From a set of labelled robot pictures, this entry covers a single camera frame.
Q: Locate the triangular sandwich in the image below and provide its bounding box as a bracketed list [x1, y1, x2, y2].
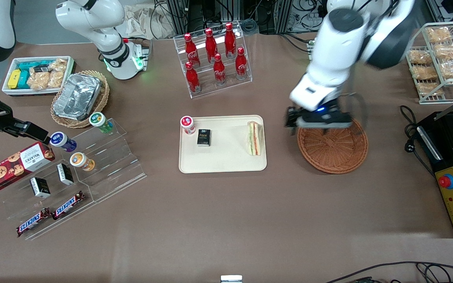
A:
[247, 121, 263, 156]

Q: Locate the round brown wicker basket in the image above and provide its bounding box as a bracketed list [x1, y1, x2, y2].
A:
[297, 118, 369, 175]

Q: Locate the aluminium foil tray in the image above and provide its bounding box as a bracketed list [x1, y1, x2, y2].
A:
[53, 74, 102, 121]

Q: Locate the cream plastic tray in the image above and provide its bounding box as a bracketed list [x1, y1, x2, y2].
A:
[179, 115, 267, 174]

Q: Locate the oval tan wicker basket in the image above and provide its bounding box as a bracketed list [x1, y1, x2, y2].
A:
[51, 70, 110, 129]

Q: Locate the blue lid cup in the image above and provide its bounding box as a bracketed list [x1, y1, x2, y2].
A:
[50, 131, 77, 153]

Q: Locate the white plastic bin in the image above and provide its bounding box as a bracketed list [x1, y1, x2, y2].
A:
[2, 56, 76, 97]

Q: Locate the red Walkers cookie box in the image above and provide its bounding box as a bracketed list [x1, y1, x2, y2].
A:
[0, 141, 56, 193]

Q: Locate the yellow snack box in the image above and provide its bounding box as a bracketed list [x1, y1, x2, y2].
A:
[7, 69, 22, 90]

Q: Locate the clear bag of cookies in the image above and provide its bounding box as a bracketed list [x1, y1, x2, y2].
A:
[48, 59, 68, 89]
[28, 71, 52, 90]

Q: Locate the orange lid cup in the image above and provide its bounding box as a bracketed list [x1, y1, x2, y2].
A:
[70, 152, 96, 172]

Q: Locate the small black white-label box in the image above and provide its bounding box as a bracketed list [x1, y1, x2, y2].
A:
[29, 177, 51, 199]
[56, 163, 75, 186]

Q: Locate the green lid cup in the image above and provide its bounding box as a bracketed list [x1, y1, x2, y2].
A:
[89, 112, 114, 134]

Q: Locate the red cola bottle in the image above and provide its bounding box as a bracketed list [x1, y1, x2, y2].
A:
[213, 54, 227, 85]
[205, 28, 218, 60]
[185, 62, 201, 94]
[225, 22, 236, 55]
[235, 47, 248, 80]
[184, 33, 200, 67]

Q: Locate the Snickers bar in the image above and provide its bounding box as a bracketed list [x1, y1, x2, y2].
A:
[52, 191, 85, 221]
[16, 208, 52, 237]

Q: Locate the clear acrylic stepped shelf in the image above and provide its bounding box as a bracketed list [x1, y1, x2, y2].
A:
[0, 117, 147, 241]

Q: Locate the clear acrylic bottle rack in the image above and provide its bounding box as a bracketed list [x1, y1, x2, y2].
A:
[173, 20, 253, 99]

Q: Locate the black box with gold print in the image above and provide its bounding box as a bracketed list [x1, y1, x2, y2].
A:
[197, 129, 212, 147]

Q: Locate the red lid yogurt cup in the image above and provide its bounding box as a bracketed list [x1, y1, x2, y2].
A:
[180, 116, 196, 136]

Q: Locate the black heating appliance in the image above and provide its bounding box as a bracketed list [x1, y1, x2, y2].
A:
[415, 111, 453, 239]

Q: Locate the white crumpled cloth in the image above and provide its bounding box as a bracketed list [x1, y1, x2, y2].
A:
[116, 3, 178, 40]

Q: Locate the black power cable with plug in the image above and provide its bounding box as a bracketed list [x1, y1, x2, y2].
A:
[400, 105, 433, 177]

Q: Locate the aluminium frame post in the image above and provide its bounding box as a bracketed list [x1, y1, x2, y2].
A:
[168, 0, 190, 37]
[274, 0, 294, 34]

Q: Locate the silver appliance handle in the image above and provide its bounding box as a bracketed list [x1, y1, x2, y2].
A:
[417, 126, 444, 161]

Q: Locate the tangle of black cables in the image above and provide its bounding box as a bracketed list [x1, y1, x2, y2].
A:
[291, 0, 326, 33]

